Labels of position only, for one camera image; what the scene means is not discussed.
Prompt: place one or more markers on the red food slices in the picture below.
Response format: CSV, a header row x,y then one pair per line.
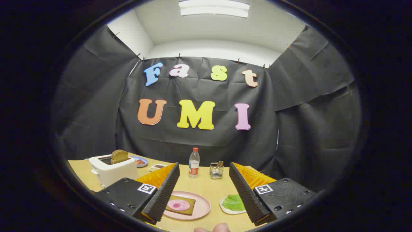
x,y
139,162

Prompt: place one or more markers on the ceiling light panel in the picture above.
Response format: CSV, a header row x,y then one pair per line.
x,y
214,8

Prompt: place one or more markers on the white divided condiment dish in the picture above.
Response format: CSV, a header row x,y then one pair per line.
x,y
157,167

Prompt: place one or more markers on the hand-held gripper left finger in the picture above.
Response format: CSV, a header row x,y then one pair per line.
x,y
165,190

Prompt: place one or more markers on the green lettuce leaf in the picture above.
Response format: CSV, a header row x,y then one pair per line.
x,y
233,202

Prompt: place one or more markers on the pink plate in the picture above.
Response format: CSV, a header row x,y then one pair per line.
x,y
202,206

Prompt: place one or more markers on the white toaster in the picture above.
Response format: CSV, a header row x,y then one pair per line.
x,y
112,173

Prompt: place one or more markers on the blue plate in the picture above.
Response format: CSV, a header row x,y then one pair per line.
x,y
143,164

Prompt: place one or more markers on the bread slice with pink ham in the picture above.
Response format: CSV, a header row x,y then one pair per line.
x,y
180,205

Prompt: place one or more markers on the brown toast slice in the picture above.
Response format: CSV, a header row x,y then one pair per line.
x,y
119,156

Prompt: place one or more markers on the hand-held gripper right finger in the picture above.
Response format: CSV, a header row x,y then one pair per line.
x,y
246,193

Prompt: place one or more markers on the white square plate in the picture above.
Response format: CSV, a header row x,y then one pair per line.
x,y
227,211

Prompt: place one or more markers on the clear water bottle red cap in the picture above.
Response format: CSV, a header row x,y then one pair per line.
x,y
193,164

